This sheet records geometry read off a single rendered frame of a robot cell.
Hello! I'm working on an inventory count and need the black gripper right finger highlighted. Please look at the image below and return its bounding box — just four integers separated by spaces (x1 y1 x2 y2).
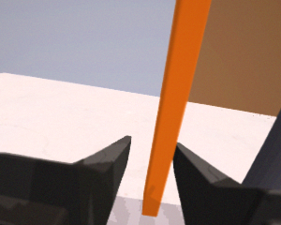
172 142 281 225

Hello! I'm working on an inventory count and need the orange handle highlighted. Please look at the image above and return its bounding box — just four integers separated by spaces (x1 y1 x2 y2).
142 0 211 217

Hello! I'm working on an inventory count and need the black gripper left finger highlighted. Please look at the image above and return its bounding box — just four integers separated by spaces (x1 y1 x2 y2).
0 135 132 225

